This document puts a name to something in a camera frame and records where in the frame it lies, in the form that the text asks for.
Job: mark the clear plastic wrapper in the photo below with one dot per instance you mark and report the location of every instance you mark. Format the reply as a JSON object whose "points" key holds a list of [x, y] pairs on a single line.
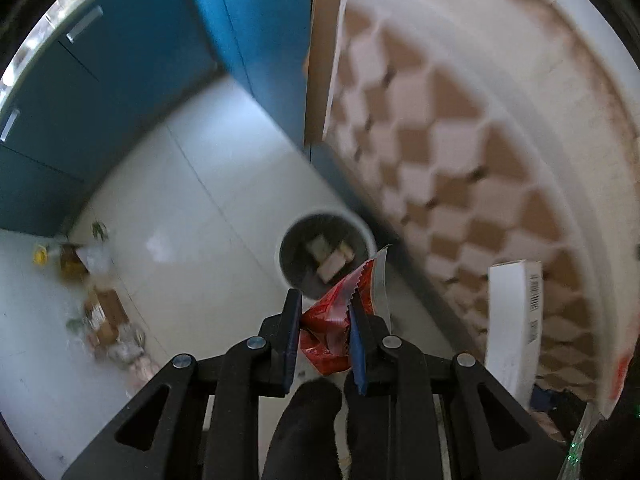
{"points": [[580, 445]]}

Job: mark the person's leg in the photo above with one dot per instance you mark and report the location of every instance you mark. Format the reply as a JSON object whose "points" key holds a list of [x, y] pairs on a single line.
{"points": [[367, 440], [305, 435]]}

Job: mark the checkered tablecloth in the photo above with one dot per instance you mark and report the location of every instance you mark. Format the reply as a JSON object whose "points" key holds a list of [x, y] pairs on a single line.
{"points": [[450, 110]]}

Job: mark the white barcode carton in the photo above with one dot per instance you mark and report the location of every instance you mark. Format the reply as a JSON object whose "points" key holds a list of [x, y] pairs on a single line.
{"points": [[510, 320]]}

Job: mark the red snack wrapper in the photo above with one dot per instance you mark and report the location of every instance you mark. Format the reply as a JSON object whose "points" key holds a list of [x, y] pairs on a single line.
{"points": [[330, 310]]}

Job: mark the small cardboard box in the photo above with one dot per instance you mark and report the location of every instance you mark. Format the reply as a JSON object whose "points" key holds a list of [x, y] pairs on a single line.
{"points": [[105, 312]]}

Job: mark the cardboard piece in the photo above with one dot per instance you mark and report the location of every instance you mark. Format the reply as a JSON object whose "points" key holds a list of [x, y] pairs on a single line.
{"points": [[347, 251], [332, 265], [318, 247]]}

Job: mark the brown board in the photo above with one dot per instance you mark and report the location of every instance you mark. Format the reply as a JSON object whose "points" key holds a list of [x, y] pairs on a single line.
{"points": [[322, 50]]}

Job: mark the yellow-capped oil bottle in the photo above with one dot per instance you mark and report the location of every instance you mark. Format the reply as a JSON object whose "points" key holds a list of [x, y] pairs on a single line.
{"points": [[60, 260]]}

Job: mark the white trash bin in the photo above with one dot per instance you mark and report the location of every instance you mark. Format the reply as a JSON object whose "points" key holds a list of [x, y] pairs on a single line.
{"points": [[300, 260]]}

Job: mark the pile of crumpled wrappers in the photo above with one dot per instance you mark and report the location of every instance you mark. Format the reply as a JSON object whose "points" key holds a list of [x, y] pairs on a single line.
{"points": [[132, 355]]}

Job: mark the person's left leg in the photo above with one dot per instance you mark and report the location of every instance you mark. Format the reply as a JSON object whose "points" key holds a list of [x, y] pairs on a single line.
{"points": [[305, 435]]}

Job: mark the person's right leg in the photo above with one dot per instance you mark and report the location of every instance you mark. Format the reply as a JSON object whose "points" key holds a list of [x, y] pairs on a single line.
{"points": [[367, 440]]}

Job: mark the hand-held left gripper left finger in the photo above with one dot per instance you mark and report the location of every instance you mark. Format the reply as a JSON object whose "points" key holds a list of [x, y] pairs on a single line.
{"points": [[294, 350]]}

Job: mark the clear plastic bag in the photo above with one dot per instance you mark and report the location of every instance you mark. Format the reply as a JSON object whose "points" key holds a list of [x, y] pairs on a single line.
{"points": [[95, 259]]}

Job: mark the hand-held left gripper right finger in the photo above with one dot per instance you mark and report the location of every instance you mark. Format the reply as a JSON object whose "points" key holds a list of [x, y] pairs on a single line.
{"points": [[357, 355]]}

